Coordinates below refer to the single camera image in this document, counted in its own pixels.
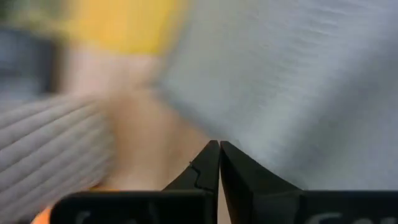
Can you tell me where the white triangle-patterned plant pot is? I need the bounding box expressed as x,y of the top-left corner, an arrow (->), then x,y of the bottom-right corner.
0,91 -> 114,224

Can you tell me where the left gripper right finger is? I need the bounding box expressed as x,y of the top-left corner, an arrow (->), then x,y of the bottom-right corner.
220,140 -> 398,224

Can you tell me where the yellow translucent plastic bin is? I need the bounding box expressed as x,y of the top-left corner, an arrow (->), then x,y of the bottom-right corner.
60,0 -> 190,57

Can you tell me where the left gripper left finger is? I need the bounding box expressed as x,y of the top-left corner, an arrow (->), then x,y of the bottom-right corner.
49,139 -> 220,224

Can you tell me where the grey microfiber towel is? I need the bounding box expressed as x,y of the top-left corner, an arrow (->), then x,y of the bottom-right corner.
155,0 -> 398,191

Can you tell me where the orange microfiber towel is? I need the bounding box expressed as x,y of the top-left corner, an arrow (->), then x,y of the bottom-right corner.
30,205 -> 53,224

